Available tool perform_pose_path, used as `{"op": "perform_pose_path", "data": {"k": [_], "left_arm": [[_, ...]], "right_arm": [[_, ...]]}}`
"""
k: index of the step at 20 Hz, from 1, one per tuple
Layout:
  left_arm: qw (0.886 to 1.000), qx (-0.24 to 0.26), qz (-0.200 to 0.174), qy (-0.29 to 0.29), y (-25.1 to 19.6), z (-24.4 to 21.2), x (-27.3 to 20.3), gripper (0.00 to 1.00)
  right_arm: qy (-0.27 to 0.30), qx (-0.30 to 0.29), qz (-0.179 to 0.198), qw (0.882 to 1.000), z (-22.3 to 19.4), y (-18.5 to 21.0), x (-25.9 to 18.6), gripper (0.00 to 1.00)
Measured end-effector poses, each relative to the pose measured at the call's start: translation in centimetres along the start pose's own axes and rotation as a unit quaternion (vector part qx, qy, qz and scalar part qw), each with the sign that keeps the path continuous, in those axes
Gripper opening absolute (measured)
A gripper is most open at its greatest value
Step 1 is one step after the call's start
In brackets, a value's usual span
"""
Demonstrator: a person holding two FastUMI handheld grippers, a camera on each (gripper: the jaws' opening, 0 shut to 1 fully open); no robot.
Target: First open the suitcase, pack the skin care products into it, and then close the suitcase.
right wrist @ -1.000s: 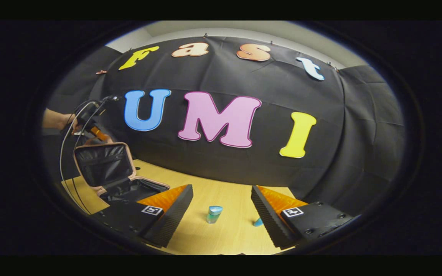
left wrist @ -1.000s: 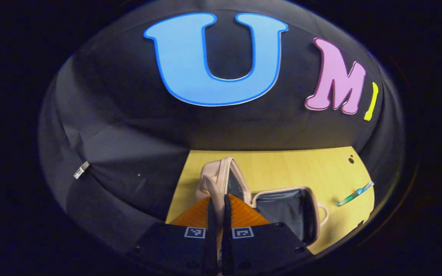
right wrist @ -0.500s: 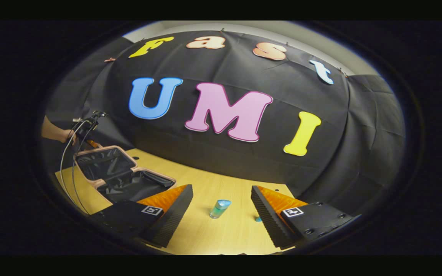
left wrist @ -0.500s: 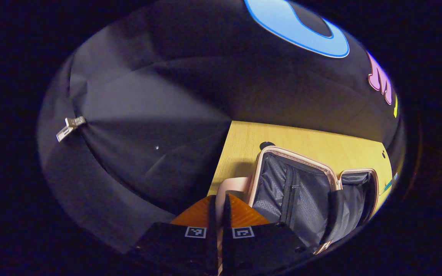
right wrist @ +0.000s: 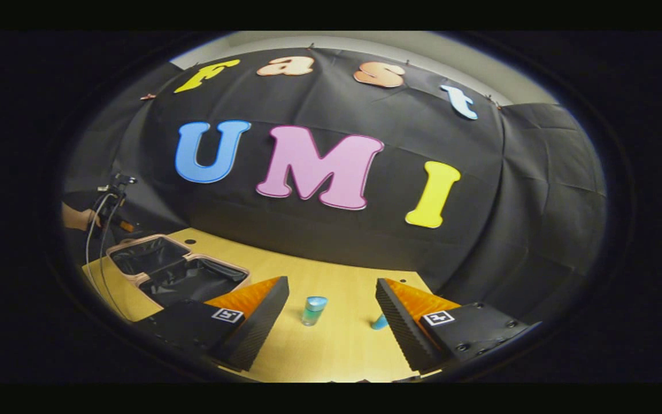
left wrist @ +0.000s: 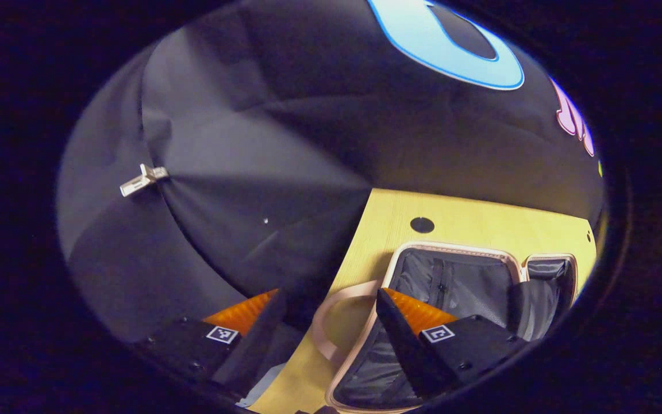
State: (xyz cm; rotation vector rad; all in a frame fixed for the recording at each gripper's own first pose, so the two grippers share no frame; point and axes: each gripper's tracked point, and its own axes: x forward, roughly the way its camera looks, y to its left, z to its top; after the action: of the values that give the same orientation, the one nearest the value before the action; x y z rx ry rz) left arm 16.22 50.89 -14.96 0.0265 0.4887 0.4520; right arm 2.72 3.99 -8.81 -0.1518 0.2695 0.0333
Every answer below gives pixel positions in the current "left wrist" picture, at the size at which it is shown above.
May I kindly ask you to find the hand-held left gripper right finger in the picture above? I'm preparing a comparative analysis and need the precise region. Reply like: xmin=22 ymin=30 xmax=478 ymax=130
xmin=375 ymin=287 xmax=530 ymax=401

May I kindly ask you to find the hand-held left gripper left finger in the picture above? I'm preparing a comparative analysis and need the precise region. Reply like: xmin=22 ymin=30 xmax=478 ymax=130
xmin=134 ymin=287 xmax=290 ymax=400

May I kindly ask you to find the pink suitcase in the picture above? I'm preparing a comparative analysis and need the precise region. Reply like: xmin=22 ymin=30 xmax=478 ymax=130
xmin=311 ymin=241 xmax=579 ymax=414

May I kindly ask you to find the white cloth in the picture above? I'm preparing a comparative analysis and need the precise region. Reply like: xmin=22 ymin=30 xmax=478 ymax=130
xmin=236 ymin=361 xmax=287 ymax=409

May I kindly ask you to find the white clip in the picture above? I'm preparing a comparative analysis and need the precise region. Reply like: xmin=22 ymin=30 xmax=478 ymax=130
xmin=119 ymin=163 xmax=170 ymax=198

